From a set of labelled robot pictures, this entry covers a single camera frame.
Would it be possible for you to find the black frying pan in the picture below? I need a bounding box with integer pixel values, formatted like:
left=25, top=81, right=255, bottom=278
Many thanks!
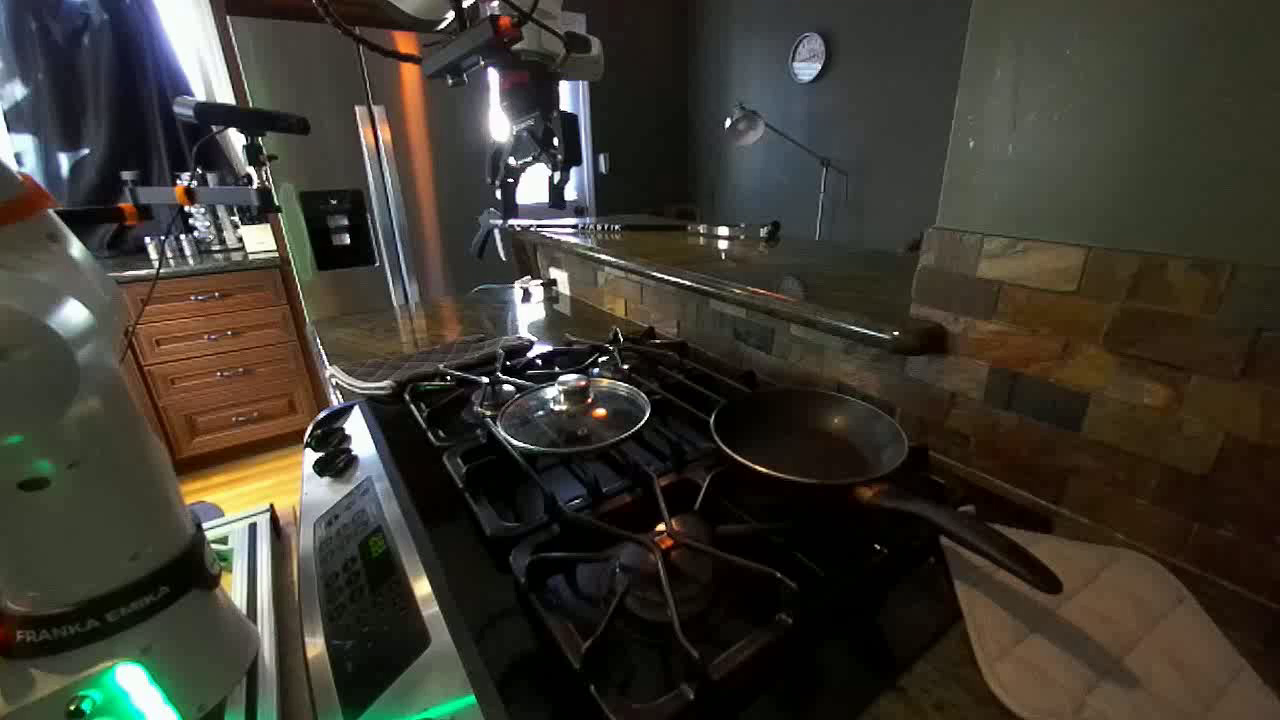
left=704, top=384, right=1069, bottom=600

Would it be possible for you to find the orange strap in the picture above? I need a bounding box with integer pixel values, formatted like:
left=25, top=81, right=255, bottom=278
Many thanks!
left=0, top=174, right=61, bottom=232

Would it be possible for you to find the black stove knob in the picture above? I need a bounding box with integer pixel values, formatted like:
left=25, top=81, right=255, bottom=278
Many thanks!
left=313, top=443, right=364, bottom=481
left=301, top=400, right=360, bottom=454

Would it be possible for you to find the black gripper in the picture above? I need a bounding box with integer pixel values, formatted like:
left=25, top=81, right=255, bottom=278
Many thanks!
left=494, top=74, right=590, bottom=216

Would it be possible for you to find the round glass pan lid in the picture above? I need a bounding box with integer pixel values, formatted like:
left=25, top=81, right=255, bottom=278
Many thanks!
left=489, top=369, right=657, bottom=459

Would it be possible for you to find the camera stand with orange clamps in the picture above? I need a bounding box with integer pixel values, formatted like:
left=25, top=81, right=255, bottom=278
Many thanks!
left=111, top=133, right=275, bottom=274

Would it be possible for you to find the black gas stove range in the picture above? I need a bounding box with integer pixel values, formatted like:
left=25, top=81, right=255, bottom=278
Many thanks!
left=293, top=323, right=994, bottom=720

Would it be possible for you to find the wooden drawer cabinet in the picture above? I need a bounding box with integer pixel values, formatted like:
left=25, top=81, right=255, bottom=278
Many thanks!
left=115, top=260, right=333, bottom=467

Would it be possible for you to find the black stereo camera bar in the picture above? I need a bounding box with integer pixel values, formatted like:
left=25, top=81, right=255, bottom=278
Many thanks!
left=168, top=92, right=317, bottom=141

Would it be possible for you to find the metal robot mount frame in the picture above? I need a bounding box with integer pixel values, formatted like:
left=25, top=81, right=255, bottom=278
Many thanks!
left=202, top=503, right=285, bottom=720

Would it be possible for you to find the wall outlet plate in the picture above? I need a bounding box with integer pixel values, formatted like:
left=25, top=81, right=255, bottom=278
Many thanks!
left=542, top=265, right=578, bottom=318

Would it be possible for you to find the stainless steel refrigerator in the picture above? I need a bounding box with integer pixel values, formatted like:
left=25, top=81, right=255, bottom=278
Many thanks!
left=228, top=13, right=517, bottom=307

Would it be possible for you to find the round wall clock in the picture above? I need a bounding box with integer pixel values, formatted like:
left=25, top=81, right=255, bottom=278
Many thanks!
left=784, top=29, right=833, bottom=88

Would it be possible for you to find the silver desk lamp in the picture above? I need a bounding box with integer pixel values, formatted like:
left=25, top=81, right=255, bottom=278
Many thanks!
left=719, top=100, right=853, bottom=246

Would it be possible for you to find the kitchen faucet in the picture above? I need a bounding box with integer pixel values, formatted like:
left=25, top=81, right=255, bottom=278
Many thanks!
left=469, top=209, right=517, bottom=265

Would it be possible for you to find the white quilted pot holder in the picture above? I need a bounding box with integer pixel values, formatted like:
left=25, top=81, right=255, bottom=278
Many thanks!
left=941, top=525, right=1280, bottom=720

